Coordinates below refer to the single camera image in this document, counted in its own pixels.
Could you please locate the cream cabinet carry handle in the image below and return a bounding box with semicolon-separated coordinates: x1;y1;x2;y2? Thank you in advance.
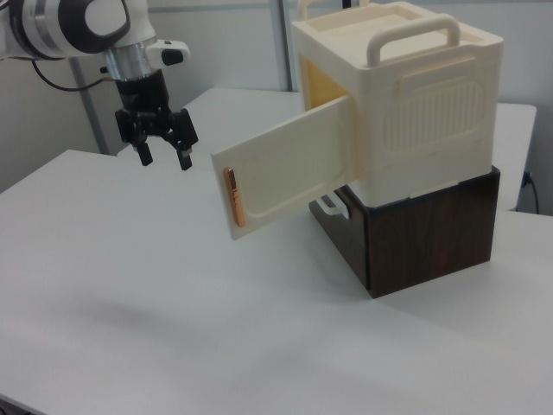
366;12;461;68
296;0;373;22

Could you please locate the copper door handle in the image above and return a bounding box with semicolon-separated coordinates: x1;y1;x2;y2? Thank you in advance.
221;165;246;227

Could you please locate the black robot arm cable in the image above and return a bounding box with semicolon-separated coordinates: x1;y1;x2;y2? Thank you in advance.
31;59;118;93

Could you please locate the cream plastic cabinet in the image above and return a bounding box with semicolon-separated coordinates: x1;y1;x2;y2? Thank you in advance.
291;0;506;207

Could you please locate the white drawer handle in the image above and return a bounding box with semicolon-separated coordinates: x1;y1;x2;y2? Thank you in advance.
316;193;352;218

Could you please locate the grey wall partition strip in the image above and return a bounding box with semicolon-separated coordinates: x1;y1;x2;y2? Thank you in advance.
276;0;300;93

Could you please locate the cream cabinet door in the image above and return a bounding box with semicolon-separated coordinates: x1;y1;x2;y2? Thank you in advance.
210;94;361;241

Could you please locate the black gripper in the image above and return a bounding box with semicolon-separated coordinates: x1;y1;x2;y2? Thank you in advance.
113;71;200;171

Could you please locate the black wall cable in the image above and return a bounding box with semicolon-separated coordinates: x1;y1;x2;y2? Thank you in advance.
522;170;542;214

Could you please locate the dark wood drawer box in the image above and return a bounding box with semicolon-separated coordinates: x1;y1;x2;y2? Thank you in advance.
308;165;501;301

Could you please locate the grey metal frame post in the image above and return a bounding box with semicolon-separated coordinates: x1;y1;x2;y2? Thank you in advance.
67;55;110;156

